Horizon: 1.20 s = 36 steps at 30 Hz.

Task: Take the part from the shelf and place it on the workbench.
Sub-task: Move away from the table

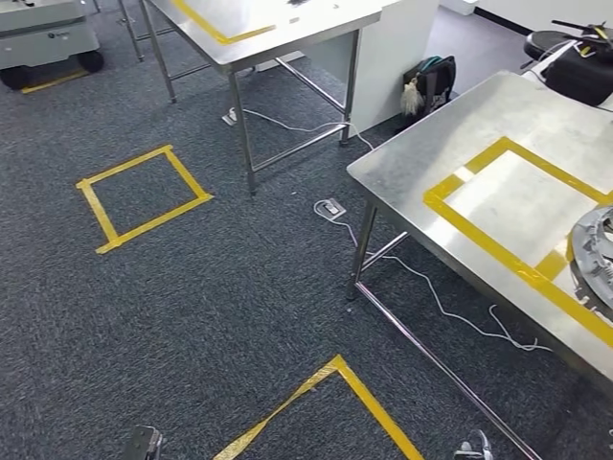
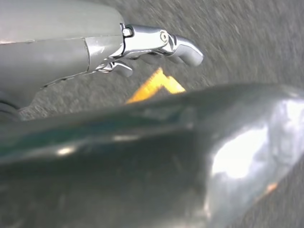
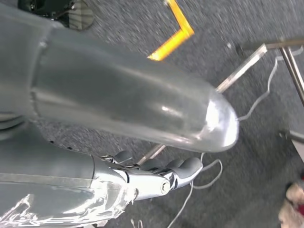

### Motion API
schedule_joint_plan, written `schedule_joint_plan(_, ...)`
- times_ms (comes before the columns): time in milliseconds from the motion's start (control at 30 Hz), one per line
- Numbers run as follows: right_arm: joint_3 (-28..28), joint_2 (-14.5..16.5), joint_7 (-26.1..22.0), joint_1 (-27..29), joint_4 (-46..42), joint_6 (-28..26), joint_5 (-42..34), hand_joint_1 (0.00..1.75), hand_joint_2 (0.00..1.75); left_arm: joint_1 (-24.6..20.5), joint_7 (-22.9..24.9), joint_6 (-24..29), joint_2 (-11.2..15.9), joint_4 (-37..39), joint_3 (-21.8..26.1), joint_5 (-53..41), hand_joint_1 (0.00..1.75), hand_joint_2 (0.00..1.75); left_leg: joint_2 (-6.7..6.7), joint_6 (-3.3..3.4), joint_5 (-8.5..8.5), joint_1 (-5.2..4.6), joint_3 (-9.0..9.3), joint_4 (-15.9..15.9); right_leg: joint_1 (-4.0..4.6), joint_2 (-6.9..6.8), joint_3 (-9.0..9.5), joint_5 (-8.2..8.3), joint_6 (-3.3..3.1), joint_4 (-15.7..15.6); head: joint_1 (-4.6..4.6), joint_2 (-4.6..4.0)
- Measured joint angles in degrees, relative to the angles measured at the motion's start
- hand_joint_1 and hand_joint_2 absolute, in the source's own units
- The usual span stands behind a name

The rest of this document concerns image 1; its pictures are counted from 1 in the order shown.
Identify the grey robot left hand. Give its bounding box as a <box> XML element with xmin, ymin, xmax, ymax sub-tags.
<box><xmin>121</xmin><ymin>425</ymin><xmax>165</xmax><ymax>460</ymax></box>

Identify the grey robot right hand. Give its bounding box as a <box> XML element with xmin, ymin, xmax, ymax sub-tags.
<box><xmin>452</xmin><ymin>429</ymin><xmax>495</xmax><ymax>460</ymax></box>

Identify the grey plastic wheel cover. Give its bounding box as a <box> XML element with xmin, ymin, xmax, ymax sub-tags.
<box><xmin>570</xmin><ymin>204</ymin><xmax>613</xmax><ymax>322</ymax></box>

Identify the stainless steel workbench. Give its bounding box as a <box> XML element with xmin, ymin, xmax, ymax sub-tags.
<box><xmin>345</xmin><ymin>69</ymin><xmax>613</xmax><ymax>460</ymax></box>

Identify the yellow tape double rectangle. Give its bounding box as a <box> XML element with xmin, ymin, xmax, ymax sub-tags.
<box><xmin>422</xmin><ymin>136</ymin><xmax>613</xmax><ymax>349</ymax></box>

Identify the yellow tape rectangle outline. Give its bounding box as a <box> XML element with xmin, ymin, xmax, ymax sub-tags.
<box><xmin>75</xmin><ymin>144</ymin><xmax>214</xmax><ymax>257</ymax></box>
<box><xmin>171</xmin><ymin>0</ymin><xmax>277</xmax><ymax>47</ymax></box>

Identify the black backpack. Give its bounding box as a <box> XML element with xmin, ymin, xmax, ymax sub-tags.
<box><xmin>394</xmin><ymin>55</ymin><xmax>457</xmax><ymax>134</ymax></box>

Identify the white panel board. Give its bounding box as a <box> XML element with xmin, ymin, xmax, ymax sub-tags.
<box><xmin>254</xmin><ymin>0</ymin><xmax>439</xmax><ymax>139</ymax></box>

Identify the black round stool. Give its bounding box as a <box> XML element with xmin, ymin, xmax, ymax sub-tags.
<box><xmin>523</xmin><ymin>30</ymin><xmax>578</xmax><ymax>63</ymax></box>

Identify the grey wheeled cart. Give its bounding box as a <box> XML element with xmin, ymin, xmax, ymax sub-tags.
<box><xmin>0</xmin><ymin>0</ymin><xmax>106</xmax><ymax>90</ymax></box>

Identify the stainless steel table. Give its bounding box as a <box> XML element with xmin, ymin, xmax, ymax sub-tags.
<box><xmin>117</xmin><ymin>0</ymin><xmax>384</xmax><ymax>196</ymax></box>

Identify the white cable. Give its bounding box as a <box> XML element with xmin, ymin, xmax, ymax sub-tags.
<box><xmin>313</xmin><ymin>199</ymin><xmax>553</xmax><ymax>354</ymax></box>
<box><xmin>229</xmin><ymin>107</ymin><xmax>375</xmax><ymax>151</ymax></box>

